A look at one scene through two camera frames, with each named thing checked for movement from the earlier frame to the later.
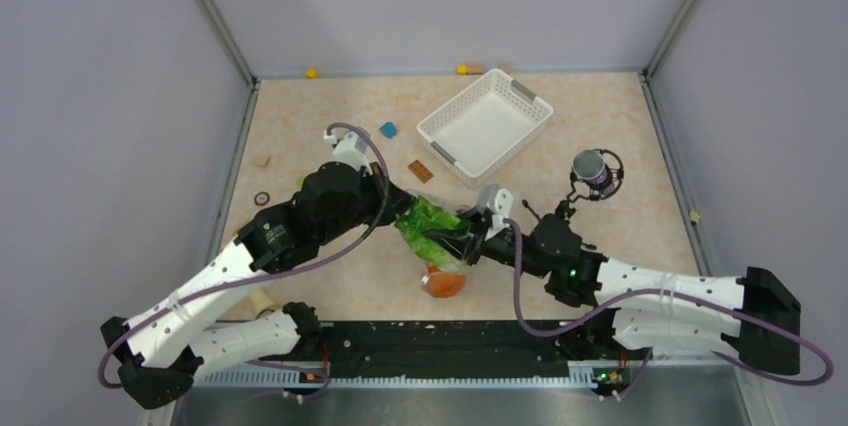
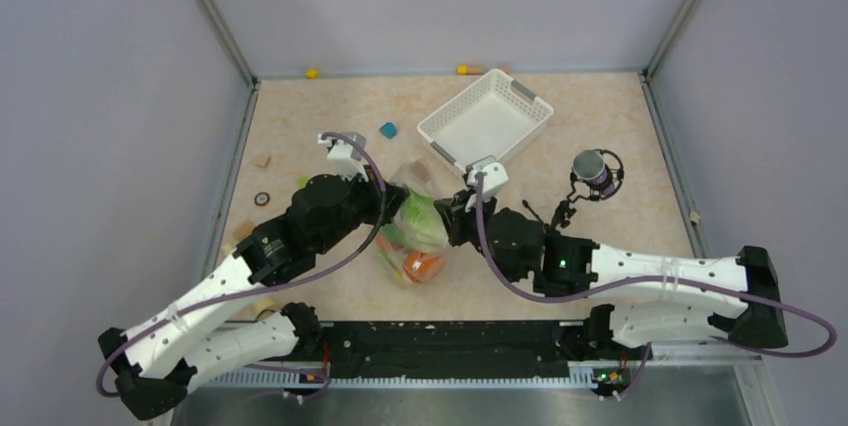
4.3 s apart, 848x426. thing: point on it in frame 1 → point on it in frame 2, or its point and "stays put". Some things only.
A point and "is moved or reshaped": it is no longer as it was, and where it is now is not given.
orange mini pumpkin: x=444 y=285 → x=420 y=266
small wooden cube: x=262 y=160 stays put
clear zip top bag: x=439 y=239 is moved or reshaped
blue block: x=388 y=129 stays put
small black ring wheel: x=262 y=198 stays put
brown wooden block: x=421 y=172 stays put
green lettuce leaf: x=421 y=219 is moved or reshaped
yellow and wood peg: x=469 y=70 stays put
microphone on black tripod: x=596 y=174 stays put
